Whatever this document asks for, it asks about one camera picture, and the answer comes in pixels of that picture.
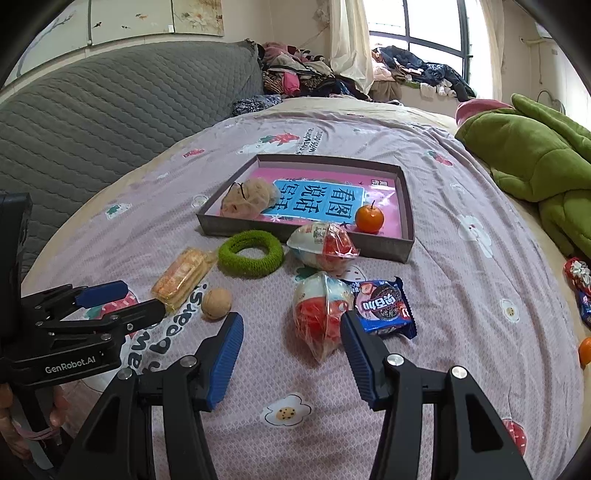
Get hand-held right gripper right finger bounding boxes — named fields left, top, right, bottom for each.
left=341, top=310, right=536, bottom=480

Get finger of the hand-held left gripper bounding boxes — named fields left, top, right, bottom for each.
left=21, top=280, right=129, bottom=325
left=34, top=298, right=166, bottom=343

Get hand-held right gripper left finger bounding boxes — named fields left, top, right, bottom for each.
left=58, top=312, right=245, bottom=480

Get walnut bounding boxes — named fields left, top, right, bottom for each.
left=201, top=287, right=233, bottom=321

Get yellow cake packet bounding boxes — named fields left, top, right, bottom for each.
left=151, top=247, right=218, bottom=310

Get blue cookie packet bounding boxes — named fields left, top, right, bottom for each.
left=342, top=276, right=417, bottom=340

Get red snack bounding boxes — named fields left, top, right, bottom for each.
left=293, top=271, right=356, bottom=363

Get grey shallow cardboard box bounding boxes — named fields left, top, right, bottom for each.
left=196, top=154, right=416, bottom=264

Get person's left hand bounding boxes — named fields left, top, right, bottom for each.
left=0, top=383, right=70, bottom=462

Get green fuzzy scrunchie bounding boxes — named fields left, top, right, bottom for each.
left=217, top=229, right=284, bottom=278

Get pink strawberry printed bedsheet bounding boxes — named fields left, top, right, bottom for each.
left=21, top=111, right=587, bottom=480

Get wrapped egg toy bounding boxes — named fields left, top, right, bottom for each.
left=286, top=222, right=361, bottom=271

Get small tangerine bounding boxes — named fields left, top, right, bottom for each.
left=355, top=199, right=385, bottom=234

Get grey quilted headboard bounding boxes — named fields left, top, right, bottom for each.
left=0, top=41, right=265, bottom=282

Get pink book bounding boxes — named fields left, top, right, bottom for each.
left=205, top=167, right=409, bottom=238

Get red snack packet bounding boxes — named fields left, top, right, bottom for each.
left=564, top=257, right=591, bottom=296

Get dark patterned cloth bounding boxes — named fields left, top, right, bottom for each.
left=231, top=95, right=282, bottom=116

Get beige bed sheet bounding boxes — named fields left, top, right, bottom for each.
left=277, top=97, right=458, bottom=134

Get green fleece blanket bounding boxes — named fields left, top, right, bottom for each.
left=455, top=93, right=591, bottom=259

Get pink pillow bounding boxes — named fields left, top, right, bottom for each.
left=456, top=98, right=513, bottom=127

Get pile of clothes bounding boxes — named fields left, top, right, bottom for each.
left=259, top=41, right=372, bottom=102

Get clothes on windowsill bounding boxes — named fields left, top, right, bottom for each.
left=372, top=45, right=476, bottom=100

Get white curtain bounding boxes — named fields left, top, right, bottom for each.
left=475, top=0, right=505, bottom=100
left=330, top=0, right=375, bottom=95

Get window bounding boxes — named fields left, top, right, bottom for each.
left=369, top=0, right=476, bottom=93

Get floral wall panel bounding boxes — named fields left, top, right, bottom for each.
left=9, top=0, right=227, bottom=79

